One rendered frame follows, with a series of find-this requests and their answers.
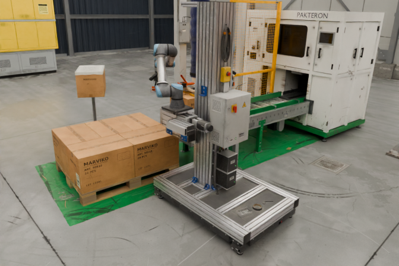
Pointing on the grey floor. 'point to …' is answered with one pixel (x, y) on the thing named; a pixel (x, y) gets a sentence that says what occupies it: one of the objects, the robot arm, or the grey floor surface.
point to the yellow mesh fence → (272, 35)
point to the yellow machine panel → (27, 31)
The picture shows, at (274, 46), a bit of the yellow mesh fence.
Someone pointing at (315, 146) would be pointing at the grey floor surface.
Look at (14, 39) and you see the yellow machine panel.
